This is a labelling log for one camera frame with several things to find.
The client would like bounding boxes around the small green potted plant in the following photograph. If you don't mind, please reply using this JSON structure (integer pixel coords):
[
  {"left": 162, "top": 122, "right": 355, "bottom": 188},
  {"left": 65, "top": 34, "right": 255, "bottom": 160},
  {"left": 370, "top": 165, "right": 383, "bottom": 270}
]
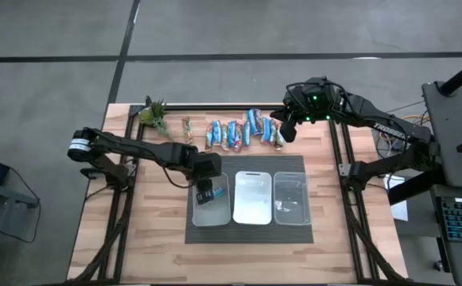
[{"left": 138, "top": 98, "right": 175, "bottom": 141}]

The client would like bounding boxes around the grey equipment cart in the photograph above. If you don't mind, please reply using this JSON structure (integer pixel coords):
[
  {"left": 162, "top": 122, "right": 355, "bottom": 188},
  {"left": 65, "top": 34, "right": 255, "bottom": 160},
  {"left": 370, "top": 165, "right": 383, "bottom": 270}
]
[{"left": 0, "top": 153, "right": 41, "bottom": 286}]

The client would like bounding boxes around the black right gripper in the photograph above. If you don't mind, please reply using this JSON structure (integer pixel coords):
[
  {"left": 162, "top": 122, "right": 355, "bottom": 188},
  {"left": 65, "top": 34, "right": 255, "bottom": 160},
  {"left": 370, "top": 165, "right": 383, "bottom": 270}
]
[{"left": 270, "top": 101, "right": 310, "bottom": 143}]

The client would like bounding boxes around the black stand pole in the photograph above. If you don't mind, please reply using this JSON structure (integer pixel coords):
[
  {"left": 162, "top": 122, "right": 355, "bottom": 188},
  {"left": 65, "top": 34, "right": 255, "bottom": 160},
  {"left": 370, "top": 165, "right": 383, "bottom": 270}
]
[{"left": 438, "top": 53, "right": 462, "bottom": 97}]

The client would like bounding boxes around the frosted translucent plastic bin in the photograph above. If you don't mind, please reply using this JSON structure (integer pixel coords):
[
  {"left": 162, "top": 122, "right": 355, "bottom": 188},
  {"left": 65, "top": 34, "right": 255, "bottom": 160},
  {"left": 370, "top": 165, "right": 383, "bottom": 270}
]
[{"left": 191, "top": 171, "right": 232, "bottom": 228}]

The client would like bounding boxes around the green purple granola bar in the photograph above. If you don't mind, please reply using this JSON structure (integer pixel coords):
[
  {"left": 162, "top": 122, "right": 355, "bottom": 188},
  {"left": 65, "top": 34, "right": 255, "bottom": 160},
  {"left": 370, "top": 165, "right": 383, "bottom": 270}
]
[{"left": 255, "top": 109, "right": 266, "bottom": 135}]

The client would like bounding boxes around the white paper sheet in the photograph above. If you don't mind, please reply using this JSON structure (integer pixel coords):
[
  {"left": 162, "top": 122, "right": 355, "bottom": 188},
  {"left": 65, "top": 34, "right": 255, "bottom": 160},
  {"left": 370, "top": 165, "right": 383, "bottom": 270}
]
[{"left": 382, "top": 173, "right": 410, "bottom": 222}]

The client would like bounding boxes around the yellow orange cable bundle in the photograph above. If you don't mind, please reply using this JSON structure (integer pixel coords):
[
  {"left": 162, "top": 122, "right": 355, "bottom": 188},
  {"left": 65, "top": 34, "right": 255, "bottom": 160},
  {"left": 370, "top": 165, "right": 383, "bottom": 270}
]
[{"left": 375, "top": 114, "right": 430, "bottom": 160}]

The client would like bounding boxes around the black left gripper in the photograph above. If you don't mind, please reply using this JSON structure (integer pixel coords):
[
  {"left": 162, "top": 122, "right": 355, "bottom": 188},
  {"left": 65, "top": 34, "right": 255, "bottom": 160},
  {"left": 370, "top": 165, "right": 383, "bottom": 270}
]
[{"left": 192, "top": 152, "right": 223, "bottom": 206}]

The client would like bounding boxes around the dark woven placemat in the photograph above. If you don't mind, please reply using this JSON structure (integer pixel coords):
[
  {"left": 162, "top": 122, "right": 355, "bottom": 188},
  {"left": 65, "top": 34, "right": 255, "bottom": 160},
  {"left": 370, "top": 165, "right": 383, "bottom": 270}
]
[{"left": 184, "top": 154, "right": 315, "bottom": 245}]

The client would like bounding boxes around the orange blue granola bar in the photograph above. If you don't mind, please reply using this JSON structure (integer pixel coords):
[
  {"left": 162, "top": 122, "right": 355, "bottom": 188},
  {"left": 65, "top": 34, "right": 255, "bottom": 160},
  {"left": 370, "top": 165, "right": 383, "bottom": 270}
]
[
  {"left": 204, "top": 122, "right": 214, "bottom": 153},
  {"left": 219, "top": 123, "right": 230, "bottom": 153}
]

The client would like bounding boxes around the grey workstation desk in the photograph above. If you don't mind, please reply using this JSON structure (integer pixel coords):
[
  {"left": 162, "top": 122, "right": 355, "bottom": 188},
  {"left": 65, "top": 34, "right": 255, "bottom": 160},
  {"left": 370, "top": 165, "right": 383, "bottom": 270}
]
[{"left": 421, "top": 81, "right": 462, "bottom": 190}]

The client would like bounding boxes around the black slanted stand beam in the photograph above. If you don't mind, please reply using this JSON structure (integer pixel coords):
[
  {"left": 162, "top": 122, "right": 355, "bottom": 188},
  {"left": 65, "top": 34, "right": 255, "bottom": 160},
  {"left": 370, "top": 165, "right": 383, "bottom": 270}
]
[{"left": 387, "top": 164, "right": 447, "bottom": 207}]

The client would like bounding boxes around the clear plastic bin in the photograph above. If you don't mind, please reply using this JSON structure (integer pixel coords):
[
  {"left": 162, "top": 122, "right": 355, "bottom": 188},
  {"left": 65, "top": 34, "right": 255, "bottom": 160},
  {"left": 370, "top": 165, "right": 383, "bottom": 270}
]
[{"left": 273, "top": 171, "right": 313, "bottom": 226}]

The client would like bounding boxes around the white plastic bin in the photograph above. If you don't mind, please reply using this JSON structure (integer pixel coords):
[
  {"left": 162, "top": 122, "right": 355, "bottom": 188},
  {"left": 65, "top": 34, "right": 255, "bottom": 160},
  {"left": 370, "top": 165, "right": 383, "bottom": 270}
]
[{"left": 232, "top": 170, "right": 274, "bottom": 226}]

